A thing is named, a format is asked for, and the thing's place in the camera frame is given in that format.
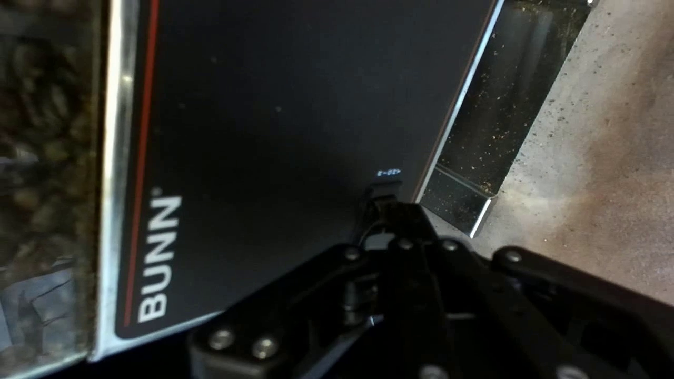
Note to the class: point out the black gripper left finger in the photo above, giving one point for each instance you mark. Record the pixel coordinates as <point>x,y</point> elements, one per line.
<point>309,301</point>

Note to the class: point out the black Bunn coffee grinder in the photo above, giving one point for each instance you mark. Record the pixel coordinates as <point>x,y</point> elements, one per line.
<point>266,127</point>

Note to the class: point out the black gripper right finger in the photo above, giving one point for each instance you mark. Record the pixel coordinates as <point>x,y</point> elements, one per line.
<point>534,308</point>

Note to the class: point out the black rocker switch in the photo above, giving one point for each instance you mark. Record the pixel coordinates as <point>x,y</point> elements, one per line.
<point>383,188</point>

